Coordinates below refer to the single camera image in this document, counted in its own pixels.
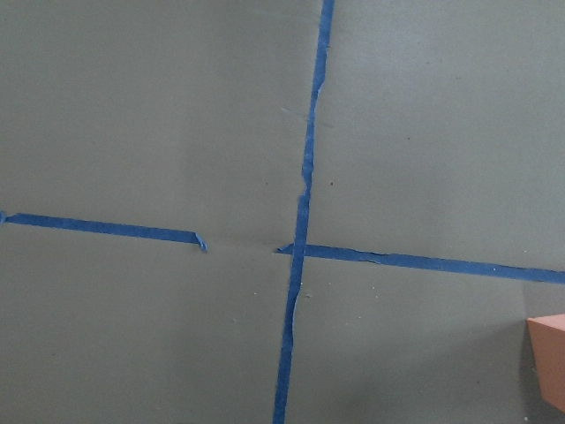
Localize brown paper table mat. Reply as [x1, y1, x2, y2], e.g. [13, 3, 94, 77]
[1, 1, 564, 423]

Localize blue vertical tape line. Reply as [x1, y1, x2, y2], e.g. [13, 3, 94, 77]
[272, 0, 335, 424]

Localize blue horizontal tape line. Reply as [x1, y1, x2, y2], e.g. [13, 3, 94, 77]
[275, 242, 565, 285]

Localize short blue tape line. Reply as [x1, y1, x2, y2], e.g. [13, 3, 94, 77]
[1, 211, 208, 252]

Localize right orange foam block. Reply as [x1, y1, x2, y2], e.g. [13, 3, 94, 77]
[527, 314, 564, 412]

